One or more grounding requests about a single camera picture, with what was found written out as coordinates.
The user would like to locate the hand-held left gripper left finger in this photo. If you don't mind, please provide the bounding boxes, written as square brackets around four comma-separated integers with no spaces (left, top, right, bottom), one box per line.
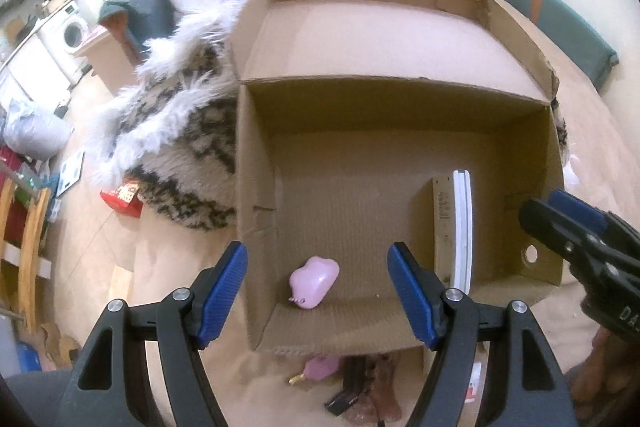
[59,241,249,427]

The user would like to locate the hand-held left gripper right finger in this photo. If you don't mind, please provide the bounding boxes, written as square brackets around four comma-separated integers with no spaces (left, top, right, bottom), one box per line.
[387,242,581,427]

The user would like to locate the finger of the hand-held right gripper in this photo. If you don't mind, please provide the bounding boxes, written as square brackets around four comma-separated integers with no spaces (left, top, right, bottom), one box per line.
[518,198,593,270]
[547,188,623,240]

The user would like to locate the white box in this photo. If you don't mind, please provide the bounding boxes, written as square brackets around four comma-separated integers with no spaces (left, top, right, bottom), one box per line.
[451,170,474,295]

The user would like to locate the pink heart-shaped case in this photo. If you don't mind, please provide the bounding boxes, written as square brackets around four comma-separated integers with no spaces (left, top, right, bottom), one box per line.
[289,256,341,309]

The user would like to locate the pink rectangular box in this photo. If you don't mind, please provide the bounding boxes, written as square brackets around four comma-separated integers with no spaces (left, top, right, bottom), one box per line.
[304,354,342,383]

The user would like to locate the brown cardboard box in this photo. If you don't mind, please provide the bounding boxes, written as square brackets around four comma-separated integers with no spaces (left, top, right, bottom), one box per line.
[227,0,568,356]

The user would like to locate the black tube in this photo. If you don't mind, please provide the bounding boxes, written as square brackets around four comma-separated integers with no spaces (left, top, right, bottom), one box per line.
[324,388,363,414]

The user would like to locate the person's right hand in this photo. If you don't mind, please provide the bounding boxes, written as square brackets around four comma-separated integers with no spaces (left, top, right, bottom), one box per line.
[569,326,640,425]

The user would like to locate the red patterned box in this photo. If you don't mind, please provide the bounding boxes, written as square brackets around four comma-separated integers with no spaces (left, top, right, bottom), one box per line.
[99,180,144,219]

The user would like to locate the fluffy black and white rug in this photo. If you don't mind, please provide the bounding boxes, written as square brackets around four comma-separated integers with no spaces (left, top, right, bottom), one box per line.
[84,1,242,234]

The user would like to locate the cardboard scraps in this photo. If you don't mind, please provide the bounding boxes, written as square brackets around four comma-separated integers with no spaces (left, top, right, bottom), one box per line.
[39,322,82,372]

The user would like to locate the white floor scale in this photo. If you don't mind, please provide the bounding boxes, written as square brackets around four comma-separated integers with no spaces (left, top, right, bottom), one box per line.
[55,151,87,198]

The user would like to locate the teal cushion with orange stripe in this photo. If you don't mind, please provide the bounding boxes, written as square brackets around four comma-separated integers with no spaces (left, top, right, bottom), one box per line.
[481,0,621,90]

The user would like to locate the wooden chair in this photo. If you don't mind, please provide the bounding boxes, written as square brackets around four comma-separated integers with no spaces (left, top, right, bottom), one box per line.
[0,179,54,334]

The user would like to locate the blue container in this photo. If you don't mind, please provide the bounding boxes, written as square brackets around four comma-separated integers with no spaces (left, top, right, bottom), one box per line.
[16,341,47,374]

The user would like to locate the dark grey cloth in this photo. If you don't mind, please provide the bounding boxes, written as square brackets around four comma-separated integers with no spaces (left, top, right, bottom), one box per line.
[0,368,92,427]

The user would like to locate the white plastic bag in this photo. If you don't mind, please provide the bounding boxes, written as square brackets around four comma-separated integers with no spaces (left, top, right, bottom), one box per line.
[2,98,74,161]

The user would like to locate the beige storage box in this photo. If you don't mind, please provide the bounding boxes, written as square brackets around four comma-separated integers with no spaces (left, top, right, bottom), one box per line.
[74,27,140,96]

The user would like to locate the teal pillow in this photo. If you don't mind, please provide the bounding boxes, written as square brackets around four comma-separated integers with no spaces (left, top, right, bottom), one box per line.
[97,0,177,60]

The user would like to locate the white washing machine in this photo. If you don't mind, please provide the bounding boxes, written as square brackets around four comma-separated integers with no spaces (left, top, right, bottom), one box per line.
[36,2,95,84]

